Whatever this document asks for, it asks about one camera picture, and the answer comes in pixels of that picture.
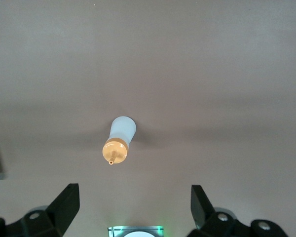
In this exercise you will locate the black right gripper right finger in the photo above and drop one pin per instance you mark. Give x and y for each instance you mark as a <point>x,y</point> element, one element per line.
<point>204,217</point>

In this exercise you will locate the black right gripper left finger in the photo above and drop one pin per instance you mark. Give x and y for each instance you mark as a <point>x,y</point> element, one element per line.
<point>64,209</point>

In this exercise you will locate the translucent sauce bottle orange cap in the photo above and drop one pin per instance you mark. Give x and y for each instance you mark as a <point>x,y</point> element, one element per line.
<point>122,128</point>

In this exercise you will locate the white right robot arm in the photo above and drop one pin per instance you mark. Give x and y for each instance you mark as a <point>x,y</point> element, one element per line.
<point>138,235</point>

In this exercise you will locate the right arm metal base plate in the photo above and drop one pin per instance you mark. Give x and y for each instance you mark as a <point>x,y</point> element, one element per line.
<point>113,232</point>

